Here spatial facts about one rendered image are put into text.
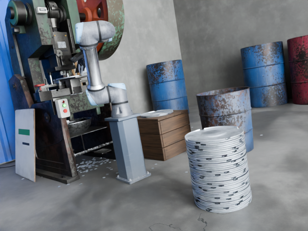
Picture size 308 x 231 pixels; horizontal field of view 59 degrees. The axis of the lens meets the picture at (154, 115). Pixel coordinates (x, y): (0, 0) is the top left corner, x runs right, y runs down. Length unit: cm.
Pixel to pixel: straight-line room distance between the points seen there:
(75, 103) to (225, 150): 137
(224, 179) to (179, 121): 110
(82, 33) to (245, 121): 131
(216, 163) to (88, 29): 103
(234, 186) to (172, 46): 436
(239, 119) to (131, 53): 289
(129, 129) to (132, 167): 26
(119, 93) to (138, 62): 291
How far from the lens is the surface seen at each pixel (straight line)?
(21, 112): 273
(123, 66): 450
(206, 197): 139
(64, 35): 253
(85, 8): 278
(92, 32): 170
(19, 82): 266
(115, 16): 249
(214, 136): 136
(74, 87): 237
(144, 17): 507
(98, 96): 183
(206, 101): 211
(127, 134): 185
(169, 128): 226
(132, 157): 189
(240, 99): 212
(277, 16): 482
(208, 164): 131
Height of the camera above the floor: 68
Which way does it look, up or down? 8 degrees down
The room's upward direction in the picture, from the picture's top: 9 degrees counter-clockwise
